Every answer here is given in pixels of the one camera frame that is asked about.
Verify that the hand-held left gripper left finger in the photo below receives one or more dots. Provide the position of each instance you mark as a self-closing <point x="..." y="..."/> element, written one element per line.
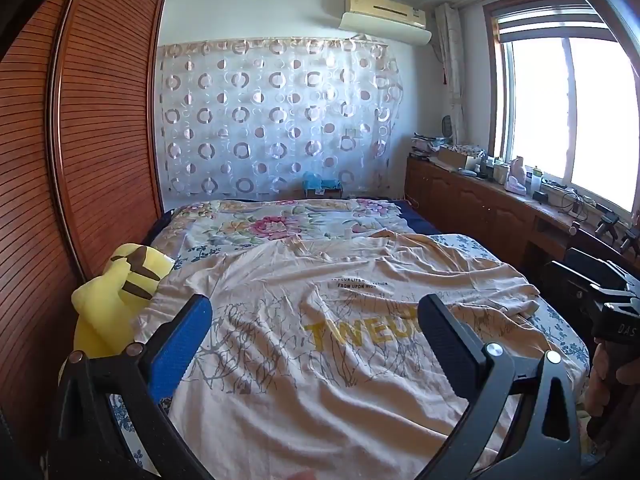
<point x="182" y="345"/>

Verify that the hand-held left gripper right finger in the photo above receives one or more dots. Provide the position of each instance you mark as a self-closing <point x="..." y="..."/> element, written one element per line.
<point x="445" y="340"/>

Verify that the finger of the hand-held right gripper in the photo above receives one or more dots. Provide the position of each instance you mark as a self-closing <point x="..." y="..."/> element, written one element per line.
<point x="600" y="270"/>
<point x="570" y="290"/>

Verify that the beige printed t-shirt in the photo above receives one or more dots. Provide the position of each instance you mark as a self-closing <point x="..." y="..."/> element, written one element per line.
<point x="300" y="385"/>

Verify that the person's right hand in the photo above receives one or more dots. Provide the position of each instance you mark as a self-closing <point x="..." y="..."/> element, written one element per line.
<point x="617" y="385"/>

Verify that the white round knob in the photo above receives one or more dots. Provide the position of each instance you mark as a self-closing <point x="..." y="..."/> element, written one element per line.
<point x="573" y="229"/>

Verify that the yellow plush toy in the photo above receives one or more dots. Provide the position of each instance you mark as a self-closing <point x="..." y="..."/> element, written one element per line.
<point x="100" y="305"/>

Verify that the small black box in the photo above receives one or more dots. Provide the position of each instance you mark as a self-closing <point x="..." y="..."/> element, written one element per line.
<point x="540" y="196"/>

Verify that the green capped bottle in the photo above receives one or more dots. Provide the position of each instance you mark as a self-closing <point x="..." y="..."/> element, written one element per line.
<point x="536" y="179"/>

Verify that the wooden cabinet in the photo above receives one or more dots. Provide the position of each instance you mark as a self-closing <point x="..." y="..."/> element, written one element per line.
<point x="475" y="210"/>

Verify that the pink detergent bottle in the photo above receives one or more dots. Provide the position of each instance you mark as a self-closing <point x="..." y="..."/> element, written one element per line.
<point x="516" y="175"/>

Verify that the white container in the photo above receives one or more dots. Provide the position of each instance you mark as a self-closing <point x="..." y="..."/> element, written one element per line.
<point x="500" y="172"/>

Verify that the floral quilt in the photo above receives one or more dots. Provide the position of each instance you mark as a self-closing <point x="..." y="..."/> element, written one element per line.
<point x="260" y="225"/>

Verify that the open cardboard box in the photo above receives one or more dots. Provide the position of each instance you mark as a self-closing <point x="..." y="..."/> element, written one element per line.
<point x="457" y="157"/>

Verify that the wooden framed window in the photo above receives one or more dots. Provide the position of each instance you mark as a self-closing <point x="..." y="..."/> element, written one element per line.
<point x="540" y="100"/>

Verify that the pile of papers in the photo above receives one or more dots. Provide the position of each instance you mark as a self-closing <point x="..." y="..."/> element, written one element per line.
<point x="425" y="145"/>

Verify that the blue package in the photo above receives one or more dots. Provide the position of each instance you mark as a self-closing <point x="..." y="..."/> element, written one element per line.
<point x="320" y="182"/>

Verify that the dark oval fan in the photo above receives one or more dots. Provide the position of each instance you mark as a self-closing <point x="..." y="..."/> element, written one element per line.
<point x="448" y="127"/>

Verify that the wooden slatted wardrobe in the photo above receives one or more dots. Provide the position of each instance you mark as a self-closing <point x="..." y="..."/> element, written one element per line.
<point x="100" y="110"/>

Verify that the circle patterned sheer curtain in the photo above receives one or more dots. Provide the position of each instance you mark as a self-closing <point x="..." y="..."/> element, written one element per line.
<point x="280" y="110"/>

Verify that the white window curtain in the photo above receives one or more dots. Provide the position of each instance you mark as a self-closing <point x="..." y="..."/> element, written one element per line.
<point x="452" y="60"/>

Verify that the beige air conditioner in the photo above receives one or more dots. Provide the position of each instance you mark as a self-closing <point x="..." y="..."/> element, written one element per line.
<point x="385" y="6"/>

